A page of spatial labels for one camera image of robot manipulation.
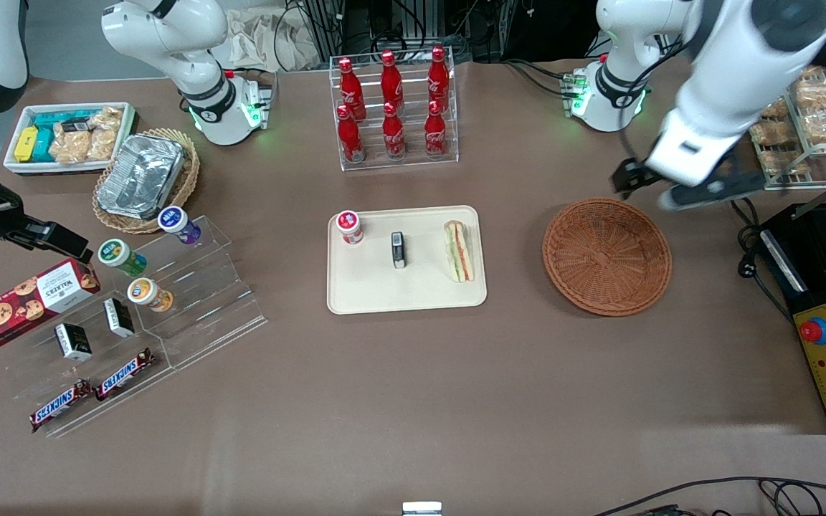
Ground aluminium foil tray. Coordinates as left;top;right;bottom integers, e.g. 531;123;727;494
96;133;186;221

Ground small black carton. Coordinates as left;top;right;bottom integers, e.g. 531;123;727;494
54;323;92;362
103;297;136;338

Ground clear bag of snacks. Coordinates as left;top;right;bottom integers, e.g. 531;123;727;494
87;107;124;162
50;122;92;165

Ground red cola bottle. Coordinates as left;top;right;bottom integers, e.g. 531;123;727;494
382;102;407;160
381;50;405;112
427;46;451;112
336;105;366;164
338;57;367;121
424;100;448;157

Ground red lid yogurt cup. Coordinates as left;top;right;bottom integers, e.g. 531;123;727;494
336;210;365;246

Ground black floor cable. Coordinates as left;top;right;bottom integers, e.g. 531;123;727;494
592;476;826;516

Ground Snickers bar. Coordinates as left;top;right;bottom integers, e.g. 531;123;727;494
94;348;157;402
29;378;92;433

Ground yellow small box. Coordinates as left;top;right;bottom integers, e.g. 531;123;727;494
14;126;39;163

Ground teal long box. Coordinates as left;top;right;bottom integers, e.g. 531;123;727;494
32;110;95;133

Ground clear acrylic stepped display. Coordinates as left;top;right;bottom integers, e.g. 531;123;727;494
8;215;268;439

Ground beige plastic tray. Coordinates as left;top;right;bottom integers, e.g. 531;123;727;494
326;206;488;315

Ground white plastic bin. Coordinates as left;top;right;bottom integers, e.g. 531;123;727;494
3;102;138;176

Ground purple lid cup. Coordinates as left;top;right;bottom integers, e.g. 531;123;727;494
157;206;202;246

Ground black machine with yellow panel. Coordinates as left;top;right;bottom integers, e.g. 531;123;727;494
761;203;826;436

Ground red Walkers cookie box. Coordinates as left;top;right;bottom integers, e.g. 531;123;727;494
0;258;101;352

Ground black power cable with plug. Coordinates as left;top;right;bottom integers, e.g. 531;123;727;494
732;197;795;325

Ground brown round wicker basket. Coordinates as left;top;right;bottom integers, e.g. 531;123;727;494
542;198;673;317

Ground light oval wicker basket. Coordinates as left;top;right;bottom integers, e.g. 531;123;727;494
92;128;201;235

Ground green lid cup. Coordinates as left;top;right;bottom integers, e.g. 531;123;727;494
98;238;148;278

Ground triangular sandwich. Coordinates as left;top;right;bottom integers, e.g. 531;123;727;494
443;221;475;283

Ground black arm base cables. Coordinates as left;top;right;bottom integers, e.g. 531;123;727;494
503;59;580;99

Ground dark background equipment rack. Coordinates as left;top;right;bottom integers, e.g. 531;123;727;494
273;0;600;67

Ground orange lid cup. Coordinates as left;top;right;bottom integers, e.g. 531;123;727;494
127;277;174;313

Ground clear acrylic bottle rack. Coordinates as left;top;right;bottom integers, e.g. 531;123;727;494
329;47;459;173

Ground crumpled brown paper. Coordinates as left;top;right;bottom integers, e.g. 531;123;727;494
225;7;322;72

